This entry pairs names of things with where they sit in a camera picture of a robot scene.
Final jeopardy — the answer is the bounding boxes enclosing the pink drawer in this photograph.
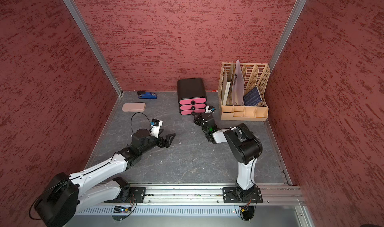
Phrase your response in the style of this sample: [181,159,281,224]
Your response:
[180,109,206,115]
[180,103,206,110]
[179,97,207,105]

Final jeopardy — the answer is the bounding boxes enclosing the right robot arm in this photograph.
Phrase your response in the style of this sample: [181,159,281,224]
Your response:
[193,113,263,202]

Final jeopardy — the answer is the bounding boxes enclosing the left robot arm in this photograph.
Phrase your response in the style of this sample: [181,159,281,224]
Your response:
[31,129,176,227]

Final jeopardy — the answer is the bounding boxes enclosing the black drawer cabinet shell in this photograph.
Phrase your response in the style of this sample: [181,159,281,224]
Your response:
[177,78,207,102]

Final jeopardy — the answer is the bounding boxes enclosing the translucent plastic folder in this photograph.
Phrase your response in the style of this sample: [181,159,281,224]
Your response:
[232,60,244,106]

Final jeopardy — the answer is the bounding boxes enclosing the white booklet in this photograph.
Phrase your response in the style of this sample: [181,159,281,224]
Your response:
[222,80,231,105]

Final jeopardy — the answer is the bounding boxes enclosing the pink pencil case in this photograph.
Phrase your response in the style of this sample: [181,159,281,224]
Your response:
[122,102,146,112]

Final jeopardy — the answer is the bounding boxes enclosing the blue stapler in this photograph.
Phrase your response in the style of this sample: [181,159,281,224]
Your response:
[137,91,158,99]

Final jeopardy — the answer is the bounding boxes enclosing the dark blue notebook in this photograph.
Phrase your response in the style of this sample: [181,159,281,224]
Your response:
[243,86,262,106]

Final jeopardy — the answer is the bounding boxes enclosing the beige file organizer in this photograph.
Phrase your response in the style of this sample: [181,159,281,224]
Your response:
[218,62,271,122]

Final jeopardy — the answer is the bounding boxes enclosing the vented metal strip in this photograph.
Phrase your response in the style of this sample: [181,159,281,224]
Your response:
[78,206,240,217]

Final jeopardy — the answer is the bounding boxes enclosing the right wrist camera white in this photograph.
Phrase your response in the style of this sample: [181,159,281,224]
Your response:
[205,105,216,113]

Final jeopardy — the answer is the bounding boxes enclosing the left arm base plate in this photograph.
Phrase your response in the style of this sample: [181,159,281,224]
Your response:
[113,187,147,204]

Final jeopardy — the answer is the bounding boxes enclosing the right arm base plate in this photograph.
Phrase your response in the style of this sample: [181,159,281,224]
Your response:
[223,187,263,204]

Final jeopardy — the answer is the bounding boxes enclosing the aluminium front rail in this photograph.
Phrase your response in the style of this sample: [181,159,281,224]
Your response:
[131,183,307,206]

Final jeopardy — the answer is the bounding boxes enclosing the right corner aluminium post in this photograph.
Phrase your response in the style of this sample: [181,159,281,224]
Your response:
[269,0,307,71]

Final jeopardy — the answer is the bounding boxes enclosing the corner aluminium post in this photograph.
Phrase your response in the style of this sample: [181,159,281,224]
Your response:
[269,0,307,71]
[63,0,123,98]

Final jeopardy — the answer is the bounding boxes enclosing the left corner aluminium post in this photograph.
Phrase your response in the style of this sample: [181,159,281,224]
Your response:
[63,0,123,98]

